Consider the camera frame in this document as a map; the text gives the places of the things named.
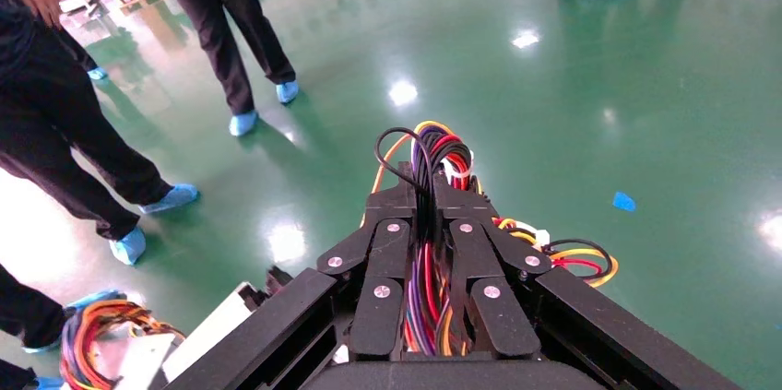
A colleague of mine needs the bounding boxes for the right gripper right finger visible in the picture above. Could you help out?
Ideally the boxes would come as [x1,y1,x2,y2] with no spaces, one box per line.
[431,170,557,360]

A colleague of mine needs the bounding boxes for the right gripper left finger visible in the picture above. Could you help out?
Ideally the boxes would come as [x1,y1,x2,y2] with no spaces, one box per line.
[316,160,424,358]

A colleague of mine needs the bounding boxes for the power supply with purple wires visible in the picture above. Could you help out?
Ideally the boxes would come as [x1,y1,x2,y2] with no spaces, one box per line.
[360,120,620,358]

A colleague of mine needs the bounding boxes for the silver power supply black connector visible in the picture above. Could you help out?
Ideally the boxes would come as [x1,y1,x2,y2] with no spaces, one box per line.
[160,266,294,384]

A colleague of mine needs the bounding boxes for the person in black trousers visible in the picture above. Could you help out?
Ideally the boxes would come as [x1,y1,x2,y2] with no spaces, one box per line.
[149,0,301,138]
[0,265,127,390]
[54,27,110,82]

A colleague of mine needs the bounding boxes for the person black shirt white hem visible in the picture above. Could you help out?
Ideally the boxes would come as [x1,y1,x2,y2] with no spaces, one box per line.
[0,0,200,266]

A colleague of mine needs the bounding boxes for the power supply with wires left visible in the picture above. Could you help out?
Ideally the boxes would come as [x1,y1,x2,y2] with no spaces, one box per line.
[59,298,187,390]

